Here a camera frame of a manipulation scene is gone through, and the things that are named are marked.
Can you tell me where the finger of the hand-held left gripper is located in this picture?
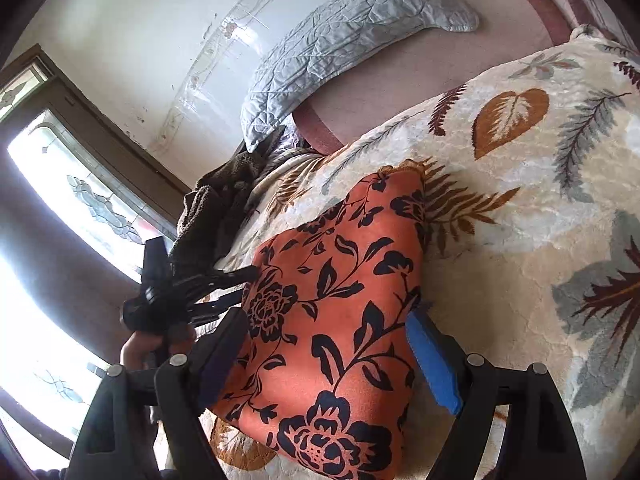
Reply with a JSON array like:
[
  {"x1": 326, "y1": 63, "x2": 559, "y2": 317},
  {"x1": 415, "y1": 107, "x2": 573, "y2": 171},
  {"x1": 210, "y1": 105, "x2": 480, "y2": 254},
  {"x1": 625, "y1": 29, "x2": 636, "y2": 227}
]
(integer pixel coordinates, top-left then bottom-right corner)
[
  {"x1": 190, "y1": 291, "x2": 248, "y2": 326},
  {"x1": 170, "y1": 266, "x2": 259, "y2": 295}
]

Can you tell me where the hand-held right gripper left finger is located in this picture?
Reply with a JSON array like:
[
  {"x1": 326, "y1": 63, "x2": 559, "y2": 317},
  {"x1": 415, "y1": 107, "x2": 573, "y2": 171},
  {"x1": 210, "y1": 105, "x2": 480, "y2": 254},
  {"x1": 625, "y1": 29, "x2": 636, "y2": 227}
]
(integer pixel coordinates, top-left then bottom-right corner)
[{"x1": 67, "y1": 307, "x2": 251, "y2": 480}]

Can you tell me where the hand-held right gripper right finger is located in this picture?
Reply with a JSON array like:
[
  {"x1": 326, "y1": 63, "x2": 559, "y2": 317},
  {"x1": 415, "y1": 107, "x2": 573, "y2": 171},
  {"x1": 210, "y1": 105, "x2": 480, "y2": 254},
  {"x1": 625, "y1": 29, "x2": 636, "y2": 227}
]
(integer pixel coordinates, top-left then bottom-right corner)
[{"x1": 406, "y1": 310, "x2": 588, "y2": 480}]

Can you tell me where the orange floral garment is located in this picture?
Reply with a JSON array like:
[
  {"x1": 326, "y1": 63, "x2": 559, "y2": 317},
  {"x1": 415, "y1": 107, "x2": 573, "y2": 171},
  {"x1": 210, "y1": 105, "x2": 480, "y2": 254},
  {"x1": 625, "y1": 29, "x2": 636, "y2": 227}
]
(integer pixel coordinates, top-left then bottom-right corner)
[{"x1": 207, "y1": 166, "x2": 434, "y2": 480}]

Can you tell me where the person's left hand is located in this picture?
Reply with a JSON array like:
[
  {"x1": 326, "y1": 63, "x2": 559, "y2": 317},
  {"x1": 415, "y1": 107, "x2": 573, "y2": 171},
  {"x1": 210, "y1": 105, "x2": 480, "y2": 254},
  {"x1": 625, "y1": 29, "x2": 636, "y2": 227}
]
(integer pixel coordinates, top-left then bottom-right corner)
[{"x1": 121, "y1": 324, "x2": 197, "y2": 368}]

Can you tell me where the dark brown cloth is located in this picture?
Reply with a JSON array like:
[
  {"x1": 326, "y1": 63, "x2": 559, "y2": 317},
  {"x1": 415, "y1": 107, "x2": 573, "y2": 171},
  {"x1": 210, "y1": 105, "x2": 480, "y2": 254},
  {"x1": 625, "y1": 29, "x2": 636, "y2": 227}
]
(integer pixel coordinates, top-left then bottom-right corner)
[{"x1": 167, "y1": 130, "x2": 301, "y2": 273}]

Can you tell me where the stained glass window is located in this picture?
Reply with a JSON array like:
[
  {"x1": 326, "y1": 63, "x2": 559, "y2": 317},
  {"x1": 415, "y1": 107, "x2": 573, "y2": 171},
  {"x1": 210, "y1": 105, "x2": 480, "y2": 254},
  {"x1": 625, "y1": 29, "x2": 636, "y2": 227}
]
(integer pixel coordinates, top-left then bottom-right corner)
[{"x1": 0, "y1": 45, "x2": 201, "y2": 461}]

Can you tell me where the cream leaf printed blanket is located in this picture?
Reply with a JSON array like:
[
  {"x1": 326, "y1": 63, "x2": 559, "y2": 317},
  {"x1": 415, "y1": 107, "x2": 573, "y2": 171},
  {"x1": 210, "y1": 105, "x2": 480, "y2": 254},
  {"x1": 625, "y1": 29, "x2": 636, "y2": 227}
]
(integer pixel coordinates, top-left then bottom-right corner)
[{"x1": 200, "y1": 25, "x2": 640, "y2": 480}]

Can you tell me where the grey quilted pillow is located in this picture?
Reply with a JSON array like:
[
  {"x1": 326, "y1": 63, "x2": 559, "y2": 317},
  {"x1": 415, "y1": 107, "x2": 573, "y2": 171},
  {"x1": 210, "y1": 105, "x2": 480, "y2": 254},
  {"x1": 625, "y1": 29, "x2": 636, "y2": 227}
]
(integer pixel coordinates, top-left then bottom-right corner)
[{"x1": 240, "y1": 0, "x2": 480, "y2": 153}]

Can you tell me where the pink bed sheet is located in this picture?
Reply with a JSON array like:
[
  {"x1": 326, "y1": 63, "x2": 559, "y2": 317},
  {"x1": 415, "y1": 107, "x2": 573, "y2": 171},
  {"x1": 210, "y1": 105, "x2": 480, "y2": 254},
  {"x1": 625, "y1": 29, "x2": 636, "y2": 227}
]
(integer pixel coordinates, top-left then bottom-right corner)
[{"x1": 292, "y1": 0, "x2": 576, "y2": 156}]

